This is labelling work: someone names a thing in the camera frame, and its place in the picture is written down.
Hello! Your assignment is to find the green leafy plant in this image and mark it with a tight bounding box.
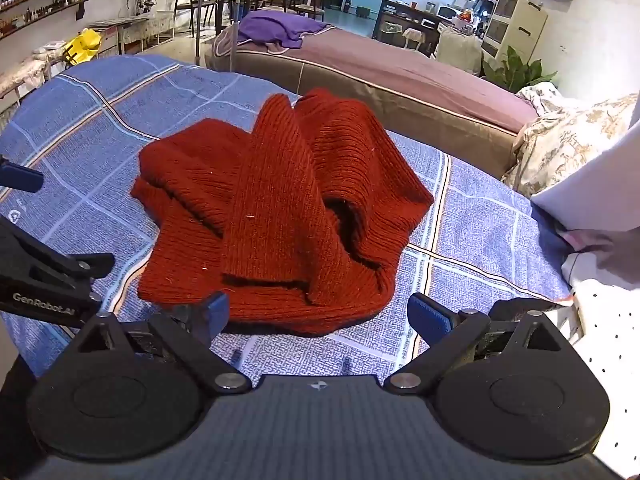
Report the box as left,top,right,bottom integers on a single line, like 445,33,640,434
482,45,558,93

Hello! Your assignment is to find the dark dining chair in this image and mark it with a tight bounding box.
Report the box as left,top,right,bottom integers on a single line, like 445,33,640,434
175,0,217,36
295,0,331,21

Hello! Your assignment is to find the yellow bag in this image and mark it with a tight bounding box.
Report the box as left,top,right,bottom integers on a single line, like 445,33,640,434
65,29,103,66

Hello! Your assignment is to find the white polka dot cloth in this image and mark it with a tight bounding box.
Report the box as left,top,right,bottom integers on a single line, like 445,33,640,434
560,250,640,480

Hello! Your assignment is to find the lace covered bench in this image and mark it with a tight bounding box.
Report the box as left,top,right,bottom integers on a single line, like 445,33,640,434
0,55,66,97

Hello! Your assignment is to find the red knit sweater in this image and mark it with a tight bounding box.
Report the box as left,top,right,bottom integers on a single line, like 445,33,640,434
130,87,435,337

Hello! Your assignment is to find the pale pink cloth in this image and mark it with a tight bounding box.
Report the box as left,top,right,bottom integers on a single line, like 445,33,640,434
557,229,640,291

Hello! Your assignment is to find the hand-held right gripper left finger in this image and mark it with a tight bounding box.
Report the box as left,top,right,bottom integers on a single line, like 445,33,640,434
75,291,252,395

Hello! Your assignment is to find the blue plaid bed sheet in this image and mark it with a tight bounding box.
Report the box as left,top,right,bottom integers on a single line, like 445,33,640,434
0,54,576,391

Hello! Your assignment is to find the brown bed with mauve sheet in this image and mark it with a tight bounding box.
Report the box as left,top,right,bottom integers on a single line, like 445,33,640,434
205,22,541,181

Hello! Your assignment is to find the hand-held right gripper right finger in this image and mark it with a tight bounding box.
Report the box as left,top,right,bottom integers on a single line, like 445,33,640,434
384,292,573,395

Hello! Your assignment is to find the dark sideboard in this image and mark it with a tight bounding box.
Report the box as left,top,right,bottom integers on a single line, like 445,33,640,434
372,0,441,43

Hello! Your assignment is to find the white low table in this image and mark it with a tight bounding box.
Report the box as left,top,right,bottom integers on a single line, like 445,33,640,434
90,17,151,56

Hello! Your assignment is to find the white cushion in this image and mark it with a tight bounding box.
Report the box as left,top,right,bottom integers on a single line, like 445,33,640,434
435,27,483,76

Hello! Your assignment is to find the purple cloth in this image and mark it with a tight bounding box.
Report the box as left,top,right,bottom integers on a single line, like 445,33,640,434
237,9,331,56

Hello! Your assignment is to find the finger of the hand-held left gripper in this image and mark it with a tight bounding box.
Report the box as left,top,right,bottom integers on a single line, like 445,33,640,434
0,217,117,291
0,156,45,194

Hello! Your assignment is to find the cream storage cabinet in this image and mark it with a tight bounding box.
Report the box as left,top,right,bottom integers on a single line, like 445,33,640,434
481,0,548,63

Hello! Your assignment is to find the white pillow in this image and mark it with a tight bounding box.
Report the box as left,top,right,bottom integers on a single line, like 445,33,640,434
530,135,640,233

